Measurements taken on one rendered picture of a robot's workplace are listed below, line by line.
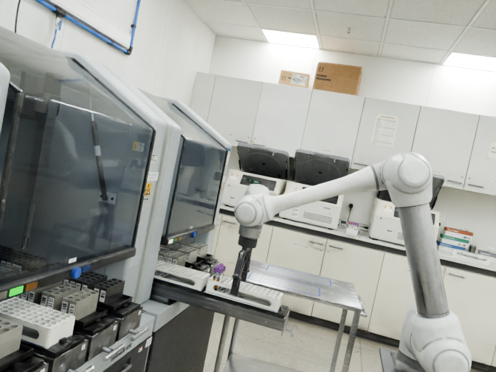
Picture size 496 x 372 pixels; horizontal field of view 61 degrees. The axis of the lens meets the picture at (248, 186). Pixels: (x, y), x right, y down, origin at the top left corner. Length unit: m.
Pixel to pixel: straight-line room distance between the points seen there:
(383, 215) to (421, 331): 2.46
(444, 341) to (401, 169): 0.56
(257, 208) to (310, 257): 2.58
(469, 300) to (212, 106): 3.00
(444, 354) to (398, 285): 2.54
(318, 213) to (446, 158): 1.29
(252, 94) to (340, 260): 1.87
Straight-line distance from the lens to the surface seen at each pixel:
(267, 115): 4.35
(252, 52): 4.90
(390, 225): 3.96
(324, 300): 1.98
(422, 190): 1.45
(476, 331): 4.25
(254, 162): 4.39
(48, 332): 1.18
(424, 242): 1.50
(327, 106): 4.28
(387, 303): 4.08
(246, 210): 1.44
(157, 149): 1.53
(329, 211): 3.94
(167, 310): 1.76
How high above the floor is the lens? 1.35
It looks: 3 degrees down
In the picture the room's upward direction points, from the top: 11 degrees clockwise
